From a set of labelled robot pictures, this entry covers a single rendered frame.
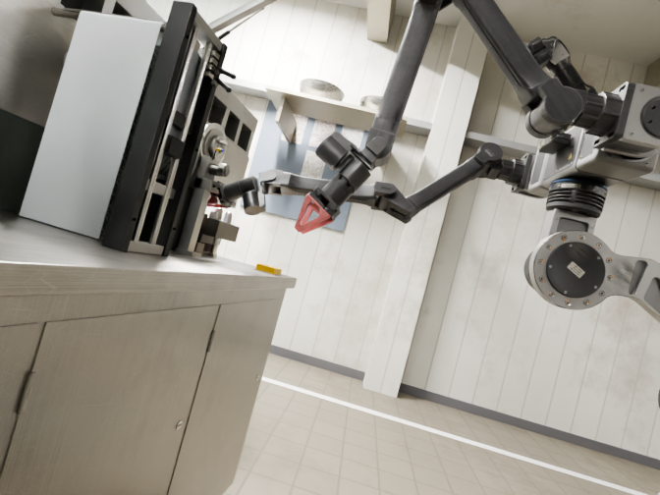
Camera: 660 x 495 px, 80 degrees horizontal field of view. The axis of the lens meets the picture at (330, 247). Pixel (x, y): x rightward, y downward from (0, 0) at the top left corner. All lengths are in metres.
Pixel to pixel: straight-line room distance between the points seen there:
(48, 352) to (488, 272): 3.66
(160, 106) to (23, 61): 0.46
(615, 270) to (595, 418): 3.39
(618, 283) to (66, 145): 1.39
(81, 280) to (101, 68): 0.68
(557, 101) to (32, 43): 1.23
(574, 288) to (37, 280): 1.08
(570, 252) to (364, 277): 2.83
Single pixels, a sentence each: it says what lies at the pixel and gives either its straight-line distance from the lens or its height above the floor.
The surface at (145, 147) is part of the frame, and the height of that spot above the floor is 1.12.
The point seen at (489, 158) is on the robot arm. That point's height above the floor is 1.46.
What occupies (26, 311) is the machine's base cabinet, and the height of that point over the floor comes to 0.83.
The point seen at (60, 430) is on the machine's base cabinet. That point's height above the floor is 0.64.
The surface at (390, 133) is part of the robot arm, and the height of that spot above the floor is 1.29.
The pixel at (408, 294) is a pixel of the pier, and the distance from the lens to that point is 3.60.
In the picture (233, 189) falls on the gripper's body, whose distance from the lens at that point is 1.33.
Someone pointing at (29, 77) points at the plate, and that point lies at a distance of 1.32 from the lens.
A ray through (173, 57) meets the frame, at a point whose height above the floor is 1.32.
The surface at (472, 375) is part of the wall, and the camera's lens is 4.06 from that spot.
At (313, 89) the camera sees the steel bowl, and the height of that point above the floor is 2.34.
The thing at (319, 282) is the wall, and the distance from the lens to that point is 3.84.
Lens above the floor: 0.99
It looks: 2 degrees up
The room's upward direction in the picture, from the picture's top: 15 degrees clockwise
